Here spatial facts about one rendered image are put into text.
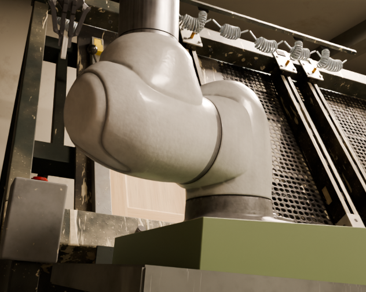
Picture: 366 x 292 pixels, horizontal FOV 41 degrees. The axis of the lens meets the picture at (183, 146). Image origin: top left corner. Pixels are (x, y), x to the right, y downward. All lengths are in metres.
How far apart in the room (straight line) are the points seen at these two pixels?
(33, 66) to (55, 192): 0.79
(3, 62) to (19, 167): 2.63
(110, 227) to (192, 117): 0.74
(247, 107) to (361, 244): 0.29
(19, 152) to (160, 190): 0.46
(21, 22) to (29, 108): 2.59
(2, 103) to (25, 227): 2.87
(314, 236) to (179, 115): 0.26
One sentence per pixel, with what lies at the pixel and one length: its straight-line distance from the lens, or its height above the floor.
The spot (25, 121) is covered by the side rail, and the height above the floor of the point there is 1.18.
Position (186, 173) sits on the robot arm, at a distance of 0.75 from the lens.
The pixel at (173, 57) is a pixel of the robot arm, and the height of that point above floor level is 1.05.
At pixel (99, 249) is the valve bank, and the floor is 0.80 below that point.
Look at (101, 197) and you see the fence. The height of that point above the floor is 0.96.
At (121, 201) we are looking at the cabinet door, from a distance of 1.52.
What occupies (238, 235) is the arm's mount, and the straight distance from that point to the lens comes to 0.65.
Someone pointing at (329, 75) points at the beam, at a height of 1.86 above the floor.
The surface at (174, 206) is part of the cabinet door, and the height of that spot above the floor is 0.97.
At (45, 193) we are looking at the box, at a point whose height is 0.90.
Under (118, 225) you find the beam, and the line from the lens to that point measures 1.42.
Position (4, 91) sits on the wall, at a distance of 3.99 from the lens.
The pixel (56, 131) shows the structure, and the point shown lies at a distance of 1.76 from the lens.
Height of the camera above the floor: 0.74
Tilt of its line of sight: 15 degrees up
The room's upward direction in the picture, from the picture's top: 5 degrees clockwise
